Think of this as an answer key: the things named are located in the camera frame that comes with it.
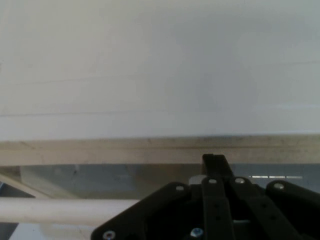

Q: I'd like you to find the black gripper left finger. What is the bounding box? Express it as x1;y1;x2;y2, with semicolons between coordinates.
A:
90;153;236;240

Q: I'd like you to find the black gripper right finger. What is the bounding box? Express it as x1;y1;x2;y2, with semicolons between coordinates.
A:
214;154;320;240

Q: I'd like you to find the light wooden board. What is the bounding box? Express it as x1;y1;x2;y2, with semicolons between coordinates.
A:
0;134;320;166

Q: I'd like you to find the white round rod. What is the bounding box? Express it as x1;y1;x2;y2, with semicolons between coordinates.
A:
0;198;141;224

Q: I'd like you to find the light wooden diagonal brace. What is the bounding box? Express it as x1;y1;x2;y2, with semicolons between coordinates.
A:
0;173;52;200

